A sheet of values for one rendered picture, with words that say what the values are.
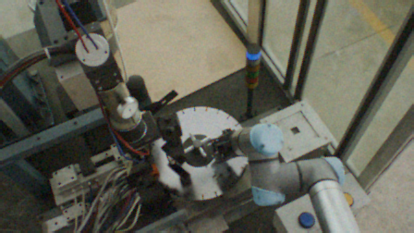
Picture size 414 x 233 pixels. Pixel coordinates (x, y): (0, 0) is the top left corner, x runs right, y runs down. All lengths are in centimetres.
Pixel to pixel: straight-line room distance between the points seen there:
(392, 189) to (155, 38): 148
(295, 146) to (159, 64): 71
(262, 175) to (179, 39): 101
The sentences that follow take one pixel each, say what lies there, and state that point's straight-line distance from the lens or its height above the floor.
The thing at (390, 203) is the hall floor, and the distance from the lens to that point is 239.
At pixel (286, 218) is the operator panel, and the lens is 129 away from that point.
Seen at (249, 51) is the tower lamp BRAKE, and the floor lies 116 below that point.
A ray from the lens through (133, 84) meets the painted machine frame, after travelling 126.
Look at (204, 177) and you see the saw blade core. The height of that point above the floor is 95.
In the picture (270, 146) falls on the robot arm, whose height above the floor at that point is 129.
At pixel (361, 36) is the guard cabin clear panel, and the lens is 112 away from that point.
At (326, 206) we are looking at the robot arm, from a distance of 92.
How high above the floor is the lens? 213
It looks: 60 degrees down
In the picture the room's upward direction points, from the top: 7 degrees counter-clockwise
